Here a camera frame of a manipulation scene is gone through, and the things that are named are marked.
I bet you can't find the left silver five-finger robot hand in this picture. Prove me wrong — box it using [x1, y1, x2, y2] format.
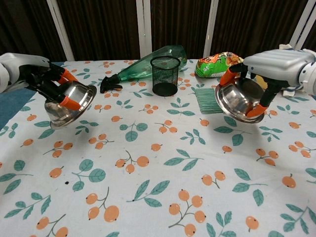
[0, 52, 81, 111]

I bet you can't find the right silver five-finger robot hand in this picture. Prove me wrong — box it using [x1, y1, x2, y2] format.
[219, 48, 316, 119]

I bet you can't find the steel bowl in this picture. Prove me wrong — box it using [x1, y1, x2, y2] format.
[44, 82, 97, 129]
[214, 77, 265, 123]

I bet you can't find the floral tablecloth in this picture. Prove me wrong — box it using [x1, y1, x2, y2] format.
[0, 59, 316, 237]

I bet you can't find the yellow plush toy striped cap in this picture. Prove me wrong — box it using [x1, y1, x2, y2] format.
[255, 43, 316, 97]

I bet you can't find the blue table cover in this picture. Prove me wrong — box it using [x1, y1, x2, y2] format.
[0, 90, 37, 130]

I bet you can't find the green snack bag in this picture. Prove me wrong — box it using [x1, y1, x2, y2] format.
[195, 51, 245, 79]

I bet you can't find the teal plastic hand brush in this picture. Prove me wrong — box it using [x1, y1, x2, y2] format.
[192, 88, 223, 115]

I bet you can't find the black mesh pen cup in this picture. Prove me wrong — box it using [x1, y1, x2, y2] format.
[150, 56, 180, 97]

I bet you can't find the green plastic spray bottle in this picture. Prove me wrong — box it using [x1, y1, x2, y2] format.
[100, 44, 188, 94]

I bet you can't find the white partition frame post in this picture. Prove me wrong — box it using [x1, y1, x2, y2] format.
[135, 0, 152, 60]
[46, 0, 75, 61]
[203, 0, 220, 60]
[288, 0, 316, 50]

